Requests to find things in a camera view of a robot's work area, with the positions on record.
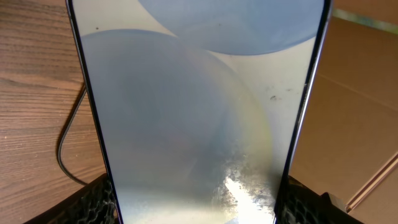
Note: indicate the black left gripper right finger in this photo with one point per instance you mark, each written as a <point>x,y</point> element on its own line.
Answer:
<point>297,204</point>

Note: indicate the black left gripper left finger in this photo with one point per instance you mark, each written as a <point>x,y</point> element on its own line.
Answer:
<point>93,204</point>

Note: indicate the blue Galaxy smartphone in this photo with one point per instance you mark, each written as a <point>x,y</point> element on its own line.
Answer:
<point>198,104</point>

